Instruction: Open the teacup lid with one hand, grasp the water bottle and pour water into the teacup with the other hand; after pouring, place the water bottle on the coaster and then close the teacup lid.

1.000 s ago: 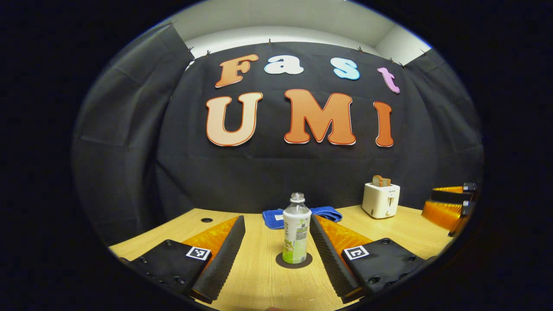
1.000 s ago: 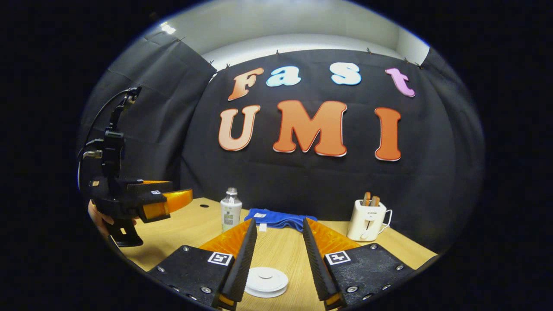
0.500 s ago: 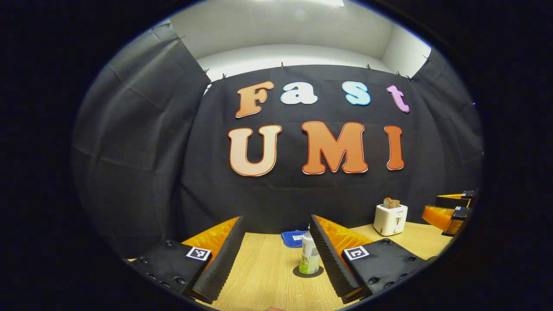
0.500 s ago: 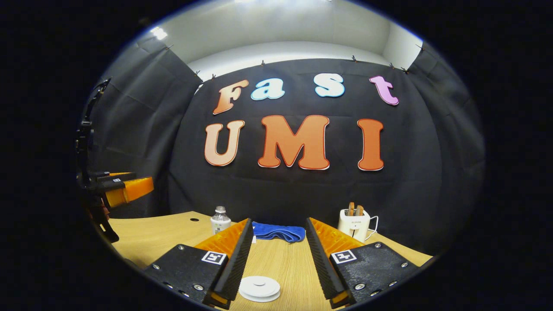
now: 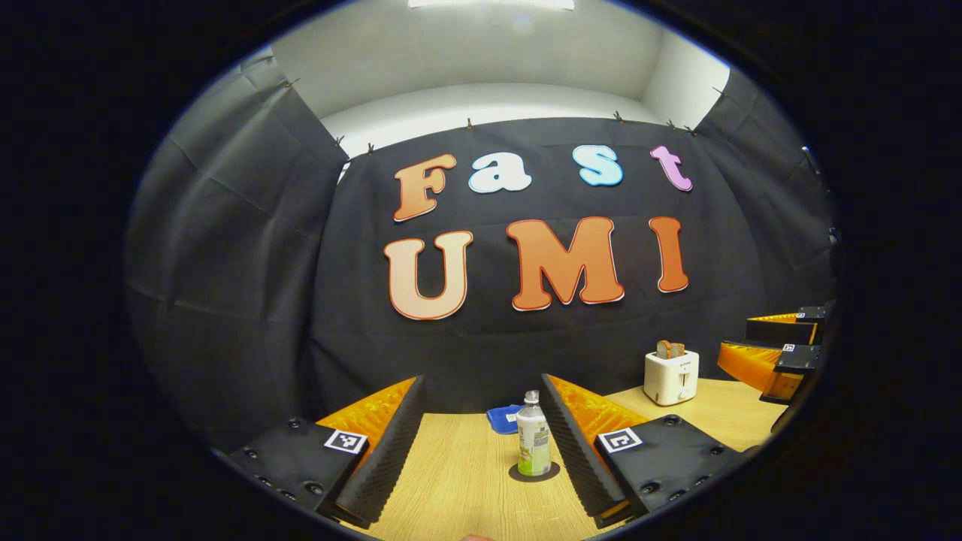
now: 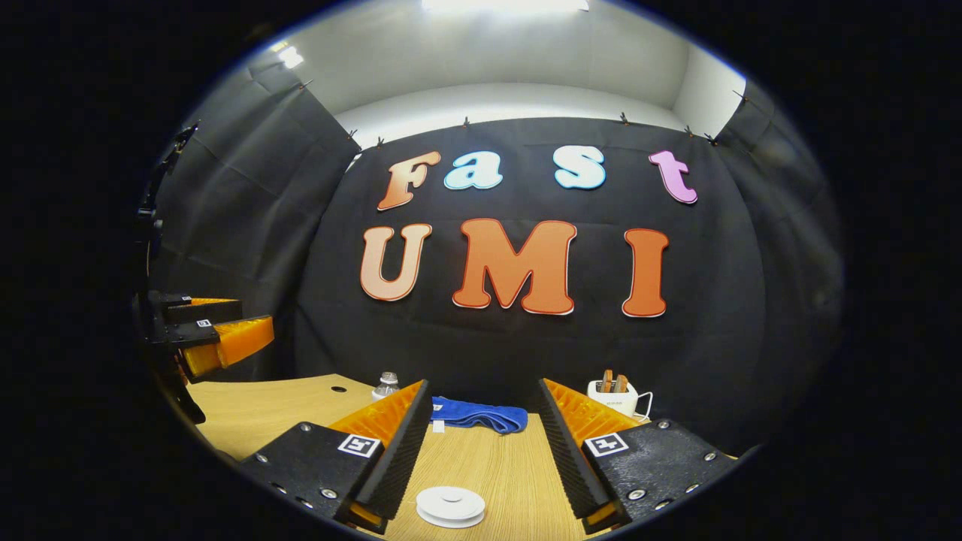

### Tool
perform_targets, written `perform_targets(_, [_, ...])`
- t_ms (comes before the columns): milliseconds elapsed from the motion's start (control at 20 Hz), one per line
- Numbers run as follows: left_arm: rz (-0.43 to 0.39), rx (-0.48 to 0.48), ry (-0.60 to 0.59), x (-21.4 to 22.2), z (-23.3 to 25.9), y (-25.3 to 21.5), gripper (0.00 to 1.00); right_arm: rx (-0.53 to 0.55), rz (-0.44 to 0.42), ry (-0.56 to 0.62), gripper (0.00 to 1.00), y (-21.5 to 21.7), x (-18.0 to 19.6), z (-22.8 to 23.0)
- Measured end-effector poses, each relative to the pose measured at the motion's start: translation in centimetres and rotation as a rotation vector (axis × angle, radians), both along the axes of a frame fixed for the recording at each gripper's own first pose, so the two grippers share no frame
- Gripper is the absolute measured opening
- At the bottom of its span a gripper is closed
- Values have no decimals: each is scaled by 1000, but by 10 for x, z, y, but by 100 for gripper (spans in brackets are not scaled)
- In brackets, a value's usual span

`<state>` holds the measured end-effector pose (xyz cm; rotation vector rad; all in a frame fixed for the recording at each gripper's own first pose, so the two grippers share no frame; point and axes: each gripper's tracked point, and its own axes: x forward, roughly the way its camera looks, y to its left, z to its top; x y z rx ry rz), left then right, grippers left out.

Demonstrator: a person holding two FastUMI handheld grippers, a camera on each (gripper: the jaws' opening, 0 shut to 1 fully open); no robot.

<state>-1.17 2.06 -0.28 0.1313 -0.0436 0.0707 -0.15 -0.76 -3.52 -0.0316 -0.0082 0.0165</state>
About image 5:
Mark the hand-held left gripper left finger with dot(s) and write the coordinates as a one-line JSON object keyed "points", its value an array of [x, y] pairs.
{"points": [[391, 458]]}

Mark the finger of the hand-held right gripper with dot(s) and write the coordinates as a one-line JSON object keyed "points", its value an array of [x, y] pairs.
{"points": [[751, 364], [782, 332]]}

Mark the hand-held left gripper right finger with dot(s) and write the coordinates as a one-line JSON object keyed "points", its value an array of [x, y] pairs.
{"points": [[575, 458]]}

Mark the dark brown round coaster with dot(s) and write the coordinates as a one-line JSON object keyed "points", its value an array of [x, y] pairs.
{"points": [[555, 473]]}

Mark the clear water bottle green label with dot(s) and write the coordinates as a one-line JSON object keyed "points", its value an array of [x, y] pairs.
{"points": [[533, 443]]}

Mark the white toaster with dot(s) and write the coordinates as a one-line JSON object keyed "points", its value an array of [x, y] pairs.
{"points": [[671, 379]]}

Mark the blue towel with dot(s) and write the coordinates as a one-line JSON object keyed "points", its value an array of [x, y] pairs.
{"points": [[502, 419]]}

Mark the ceiling light panel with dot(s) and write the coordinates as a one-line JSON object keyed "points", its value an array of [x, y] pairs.
{"points": [[492, 3]]}

